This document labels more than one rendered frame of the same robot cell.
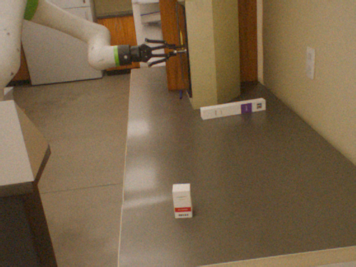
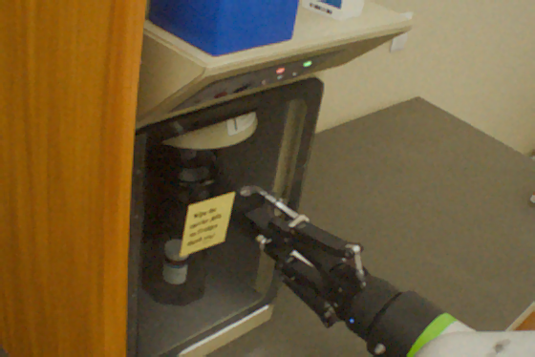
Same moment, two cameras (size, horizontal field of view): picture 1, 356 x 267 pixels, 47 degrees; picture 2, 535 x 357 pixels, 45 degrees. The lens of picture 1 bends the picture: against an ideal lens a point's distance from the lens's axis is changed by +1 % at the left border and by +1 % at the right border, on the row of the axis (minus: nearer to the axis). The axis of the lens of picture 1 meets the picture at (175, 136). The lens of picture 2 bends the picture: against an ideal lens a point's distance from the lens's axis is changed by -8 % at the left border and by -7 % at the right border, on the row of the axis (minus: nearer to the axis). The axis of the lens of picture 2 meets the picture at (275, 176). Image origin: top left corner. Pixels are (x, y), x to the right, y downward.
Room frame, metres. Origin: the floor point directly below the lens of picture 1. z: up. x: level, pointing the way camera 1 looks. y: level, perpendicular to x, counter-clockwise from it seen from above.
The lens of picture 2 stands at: (2.39, 0.44, 1.74)
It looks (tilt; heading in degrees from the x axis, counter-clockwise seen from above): 32 degrees down; 222
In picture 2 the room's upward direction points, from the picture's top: 11 degrees clockwise
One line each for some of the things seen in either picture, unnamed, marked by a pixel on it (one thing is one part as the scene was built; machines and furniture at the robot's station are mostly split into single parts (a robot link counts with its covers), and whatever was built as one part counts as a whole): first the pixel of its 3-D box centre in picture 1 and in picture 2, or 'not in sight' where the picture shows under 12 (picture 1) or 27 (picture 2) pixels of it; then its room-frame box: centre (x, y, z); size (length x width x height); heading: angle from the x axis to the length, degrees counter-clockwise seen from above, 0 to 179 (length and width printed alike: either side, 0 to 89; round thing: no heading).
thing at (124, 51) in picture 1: (125, 55); (407, 329); (1.83, 0.19, 1.20); 0.12 x 0.06 x 0.09; 3
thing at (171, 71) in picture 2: not in sight; (280, 60); (1.90, -0.03, 1.46); 0.32 x 0.11 x 0.10; 3
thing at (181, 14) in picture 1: (184, 48); (218, 237); (1.90, -0.08, 1.19); 0.30 x 0.01 x 0.40; 3
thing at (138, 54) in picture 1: (142, 53); (358, 299); (1.84, 0.12, 1.20); 0.09 x 0.07 x 0.08; 93
